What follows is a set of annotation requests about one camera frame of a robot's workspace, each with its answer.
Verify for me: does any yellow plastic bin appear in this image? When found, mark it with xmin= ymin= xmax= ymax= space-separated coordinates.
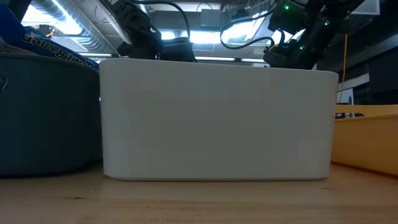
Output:
xmin=330 ymin=103 xmax=398 ymax=177

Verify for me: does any blue Maruchan ramen packet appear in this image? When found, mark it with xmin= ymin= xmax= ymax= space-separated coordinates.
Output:
xmin=0 ymin=36 xmax=34 ymax=56
xmin=0 ymin=2 xmax=100 ymax=71

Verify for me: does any grey ceiling box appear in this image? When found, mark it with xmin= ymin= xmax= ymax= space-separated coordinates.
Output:
xmin=200 ymin=8 xmax=223 ymax=29

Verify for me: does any white plastic bin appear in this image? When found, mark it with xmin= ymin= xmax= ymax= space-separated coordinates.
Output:
xmin=99 ymin=57 xmax=340 ymax=182

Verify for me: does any dark blue plastic bin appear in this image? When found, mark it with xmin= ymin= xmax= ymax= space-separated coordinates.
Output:
xmin=0 ymin=51 xmax=104 ymax=179

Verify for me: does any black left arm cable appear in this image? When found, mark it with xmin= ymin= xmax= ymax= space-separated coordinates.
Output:
xmin=129 ymin=0 xmax=192 ymax=41

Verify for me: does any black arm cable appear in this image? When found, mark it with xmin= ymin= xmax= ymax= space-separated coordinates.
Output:
xmin=219 ymin=6 xmax=278 ymax=50
xmin=129 ymin=0 xmax=192 ymax=41

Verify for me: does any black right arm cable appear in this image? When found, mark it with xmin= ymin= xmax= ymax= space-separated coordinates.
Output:
xmin=219 ymin=6 xmax=278 ymax=50

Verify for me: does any black aluminium table frame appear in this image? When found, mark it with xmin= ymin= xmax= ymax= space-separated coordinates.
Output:
xmin=76 ymin=52 xmax=269 ymax=65

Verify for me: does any yellow hanging cable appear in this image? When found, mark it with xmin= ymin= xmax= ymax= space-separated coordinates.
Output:
xmin=341 ymin=33 xmax=348 ymax=104

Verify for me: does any white wall board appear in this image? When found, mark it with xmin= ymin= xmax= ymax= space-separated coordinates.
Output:
xmin=336 ymin=72 xmax=371 ymax=105

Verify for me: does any silver ceiling duct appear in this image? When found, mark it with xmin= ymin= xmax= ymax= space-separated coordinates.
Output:
xmin=29 ymin=0 xmax=118 ymax=54

